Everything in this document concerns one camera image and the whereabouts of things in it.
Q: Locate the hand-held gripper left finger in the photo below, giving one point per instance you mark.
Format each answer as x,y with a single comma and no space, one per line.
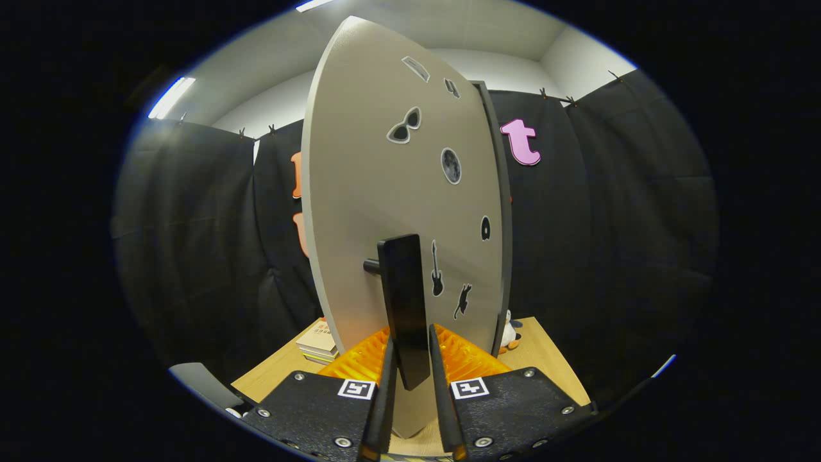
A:
387,398

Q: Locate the row of black cloth clips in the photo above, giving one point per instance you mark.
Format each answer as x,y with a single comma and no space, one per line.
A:
242,133

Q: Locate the black backdrop cloth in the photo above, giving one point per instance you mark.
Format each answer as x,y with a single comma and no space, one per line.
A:
609,224

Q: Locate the beige shoe cabinet door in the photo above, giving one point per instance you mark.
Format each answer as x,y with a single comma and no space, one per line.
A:
359,192

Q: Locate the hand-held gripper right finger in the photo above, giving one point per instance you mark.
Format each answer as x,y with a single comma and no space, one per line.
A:
441,398

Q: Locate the double tube ceiling light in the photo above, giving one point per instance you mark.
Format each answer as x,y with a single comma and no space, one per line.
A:
172,97

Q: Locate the long ceiling light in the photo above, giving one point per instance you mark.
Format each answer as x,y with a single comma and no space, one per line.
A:
314,5

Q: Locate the yellow edged book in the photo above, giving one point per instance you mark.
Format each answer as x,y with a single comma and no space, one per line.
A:
321,355

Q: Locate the penguin plush toy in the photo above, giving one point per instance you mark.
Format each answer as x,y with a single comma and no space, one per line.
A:
510,335

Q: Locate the beige cover book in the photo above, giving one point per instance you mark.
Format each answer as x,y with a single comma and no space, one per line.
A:
317,333

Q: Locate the dark grey shoe cabinet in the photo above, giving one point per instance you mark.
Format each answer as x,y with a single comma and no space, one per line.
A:
503,192

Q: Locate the small white tags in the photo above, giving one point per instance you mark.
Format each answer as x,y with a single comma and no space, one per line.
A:
234,412

